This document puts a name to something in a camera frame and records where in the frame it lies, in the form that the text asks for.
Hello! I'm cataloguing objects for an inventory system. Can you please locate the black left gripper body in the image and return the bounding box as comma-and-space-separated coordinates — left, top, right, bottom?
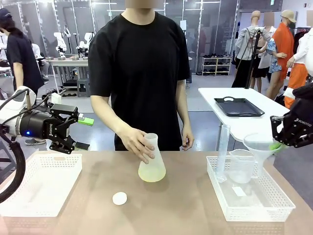
19, 107, 65, 146

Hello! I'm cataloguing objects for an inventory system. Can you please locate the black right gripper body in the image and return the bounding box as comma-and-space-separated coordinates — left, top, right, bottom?
283, 97, 313, 143

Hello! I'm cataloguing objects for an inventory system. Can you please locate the translucent plastic funnel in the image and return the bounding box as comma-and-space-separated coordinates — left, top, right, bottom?
242, 133, 282, 179

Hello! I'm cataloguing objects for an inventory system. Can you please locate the clear plastic beaker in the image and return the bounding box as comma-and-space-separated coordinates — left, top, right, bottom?
228, 149, 257, 184

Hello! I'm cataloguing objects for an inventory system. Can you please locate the clear plastic graduated cylinder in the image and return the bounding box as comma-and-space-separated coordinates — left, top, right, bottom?
214, 124, 232, 184

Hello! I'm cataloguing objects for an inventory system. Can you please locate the white perforated plastic basket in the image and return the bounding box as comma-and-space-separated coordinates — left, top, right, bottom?
205, 155, 296, 222
0, 153, 83, 218

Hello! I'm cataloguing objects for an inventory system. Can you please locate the translucent plastic Erlenmeyer flask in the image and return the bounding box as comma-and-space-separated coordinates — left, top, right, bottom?
137, 133, 167, 183

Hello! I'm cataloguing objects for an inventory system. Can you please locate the person's left forearm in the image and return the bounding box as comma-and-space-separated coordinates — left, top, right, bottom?
177, 97, 192, 129

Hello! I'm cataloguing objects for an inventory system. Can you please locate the person's right forearm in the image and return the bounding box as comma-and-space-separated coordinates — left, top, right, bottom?
90, 95, 129, 140

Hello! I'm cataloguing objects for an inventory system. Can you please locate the person's right hand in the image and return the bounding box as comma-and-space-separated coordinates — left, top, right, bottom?
119, 127, 157, 165

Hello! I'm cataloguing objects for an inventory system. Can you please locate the person's left hand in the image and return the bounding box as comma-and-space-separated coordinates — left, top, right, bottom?
180, 124, 195, 151

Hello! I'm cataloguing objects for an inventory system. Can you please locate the small grey step stool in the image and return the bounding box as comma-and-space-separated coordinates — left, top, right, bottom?
76, 78, 91, 98

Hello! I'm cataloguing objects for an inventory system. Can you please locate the black plastic tray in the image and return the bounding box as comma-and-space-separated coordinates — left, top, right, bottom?
213, 97, 266, 118

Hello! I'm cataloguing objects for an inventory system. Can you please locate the mannequin with orange trousers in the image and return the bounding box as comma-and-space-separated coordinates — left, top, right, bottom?
285, 31, 313, 110

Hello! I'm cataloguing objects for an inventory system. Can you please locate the white background workbench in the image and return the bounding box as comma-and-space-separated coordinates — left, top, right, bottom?
50, 57, 90, 95

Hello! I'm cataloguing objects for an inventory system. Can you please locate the person with dark cap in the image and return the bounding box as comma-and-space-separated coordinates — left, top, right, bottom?
0, 7, 45, 98

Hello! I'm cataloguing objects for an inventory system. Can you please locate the seated person in white shirt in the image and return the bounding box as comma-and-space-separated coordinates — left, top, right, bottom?
31, 43, 50, 84

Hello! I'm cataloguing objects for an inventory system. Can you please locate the person in black T-shirt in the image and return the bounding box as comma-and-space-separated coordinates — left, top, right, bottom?
88, 0, 191, 151

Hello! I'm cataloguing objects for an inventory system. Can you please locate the mannequin in orange robe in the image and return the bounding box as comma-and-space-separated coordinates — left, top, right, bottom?
266, 9, 298, 100

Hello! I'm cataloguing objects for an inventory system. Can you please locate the white paper label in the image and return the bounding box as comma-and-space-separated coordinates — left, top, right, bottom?
232, 186, 246, 197

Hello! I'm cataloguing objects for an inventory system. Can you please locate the white round flask cap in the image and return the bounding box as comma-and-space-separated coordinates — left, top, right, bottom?
112, 191, 128, 206

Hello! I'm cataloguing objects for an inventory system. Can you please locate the white shoe rack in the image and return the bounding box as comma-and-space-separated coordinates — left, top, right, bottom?
201, 55, 233, 76

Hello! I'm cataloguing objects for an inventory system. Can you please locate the mannequin in grey shirt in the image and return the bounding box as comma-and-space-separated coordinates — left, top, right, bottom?
231, 10, 272, 88

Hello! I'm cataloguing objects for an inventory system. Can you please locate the thick black right arm hose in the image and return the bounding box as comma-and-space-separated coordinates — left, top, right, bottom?
292, 82, 313, 105

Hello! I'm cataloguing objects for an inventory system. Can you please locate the thick black arm hose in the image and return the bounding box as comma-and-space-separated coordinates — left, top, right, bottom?
0, 126, 26, 204
292, 82, 313, 105

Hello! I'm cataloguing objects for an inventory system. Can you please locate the thick black left arm hose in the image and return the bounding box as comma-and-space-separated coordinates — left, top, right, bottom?
0, 126, 26, 204

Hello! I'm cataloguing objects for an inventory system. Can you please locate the black camera tripod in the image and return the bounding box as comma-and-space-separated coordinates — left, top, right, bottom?
244, 27, 264, 89

